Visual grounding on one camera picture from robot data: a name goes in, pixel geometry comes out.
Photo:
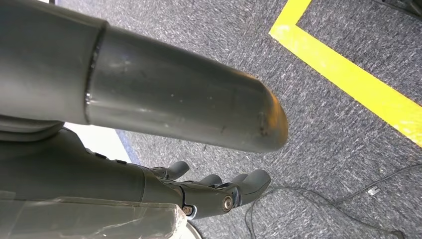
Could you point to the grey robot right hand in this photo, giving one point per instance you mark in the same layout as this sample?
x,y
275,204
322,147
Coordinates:
x,y
165,92

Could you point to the yellow floor tape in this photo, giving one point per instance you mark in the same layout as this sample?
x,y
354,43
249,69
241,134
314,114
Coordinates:
x,y
362,84

